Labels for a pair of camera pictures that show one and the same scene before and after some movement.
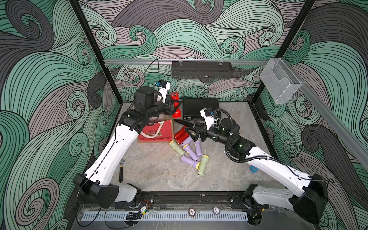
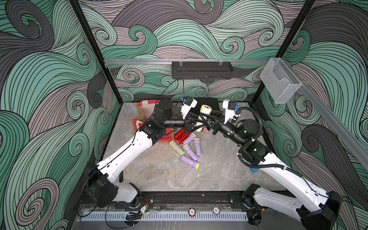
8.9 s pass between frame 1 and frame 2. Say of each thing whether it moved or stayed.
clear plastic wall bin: stayed
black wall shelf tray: stayed
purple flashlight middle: stayed
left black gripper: moved
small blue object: stayed
